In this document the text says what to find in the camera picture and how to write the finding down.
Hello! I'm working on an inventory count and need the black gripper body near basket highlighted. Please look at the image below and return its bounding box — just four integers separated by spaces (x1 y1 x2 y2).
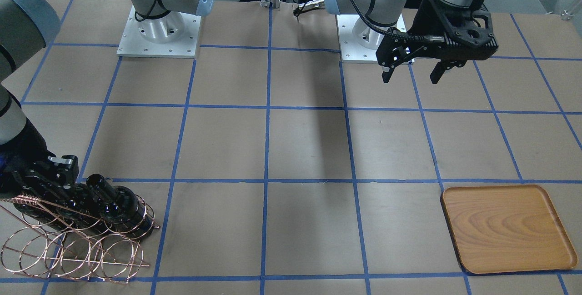
0 120 79 199

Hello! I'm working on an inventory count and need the black gripper body near tray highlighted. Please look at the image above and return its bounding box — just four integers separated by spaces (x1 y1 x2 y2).
376 0 499 66

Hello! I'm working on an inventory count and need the robot arm near basket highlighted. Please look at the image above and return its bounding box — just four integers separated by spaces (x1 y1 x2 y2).
0 0 79 199

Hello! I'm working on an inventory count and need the robot arm near tray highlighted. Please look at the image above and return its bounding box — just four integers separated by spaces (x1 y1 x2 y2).
324 0 499 84

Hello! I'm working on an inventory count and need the wooden tray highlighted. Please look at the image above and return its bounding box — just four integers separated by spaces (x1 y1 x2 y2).
441 185 578 275

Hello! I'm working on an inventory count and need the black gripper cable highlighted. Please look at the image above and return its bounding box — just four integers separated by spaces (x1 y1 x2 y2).
339 0 432 43

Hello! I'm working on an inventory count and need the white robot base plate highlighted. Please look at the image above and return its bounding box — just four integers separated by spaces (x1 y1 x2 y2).
336 14 384 64

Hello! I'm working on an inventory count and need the copper wire bottle basket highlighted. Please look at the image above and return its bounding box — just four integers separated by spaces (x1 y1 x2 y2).
1 183 160 283

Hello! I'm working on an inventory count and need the second white robot base plate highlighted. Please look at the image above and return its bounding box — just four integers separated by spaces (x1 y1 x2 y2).
117 8 202 59

